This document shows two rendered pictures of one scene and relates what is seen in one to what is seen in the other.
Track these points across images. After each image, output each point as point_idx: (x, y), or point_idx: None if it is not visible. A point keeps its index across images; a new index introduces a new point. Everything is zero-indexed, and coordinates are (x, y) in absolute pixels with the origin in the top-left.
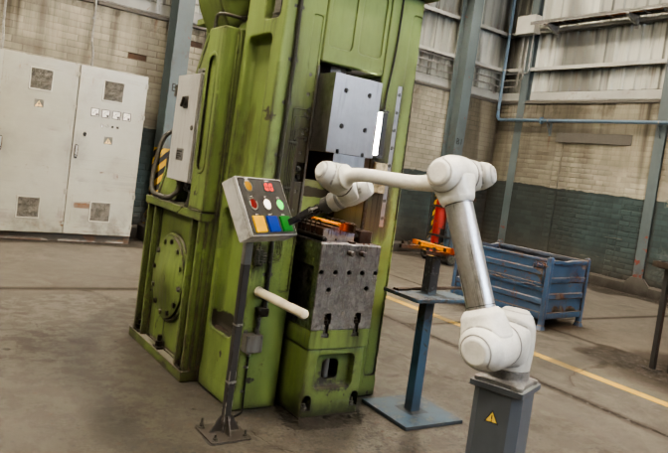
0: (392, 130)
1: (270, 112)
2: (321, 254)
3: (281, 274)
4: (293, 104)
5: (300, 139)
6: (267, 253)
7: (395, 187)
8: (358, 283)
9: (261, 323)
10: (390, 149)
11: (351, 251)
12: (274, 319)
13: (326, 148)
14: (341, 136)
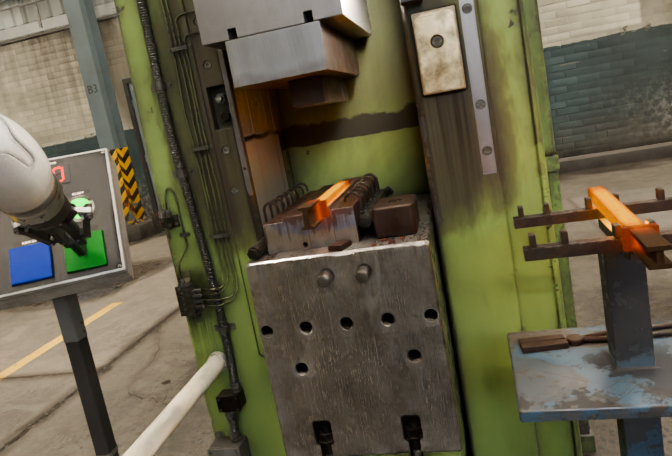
0: None
1: (115, 7)
2: (251, 291)
3: (257, 323)
4: None
5: (197, 36)
6: (201, 290)
7: None
8: (384, 345)
9: (247, 418)
10: None
11: (319, 275)
12: (272, 410)
13: (201, 37)
14: None
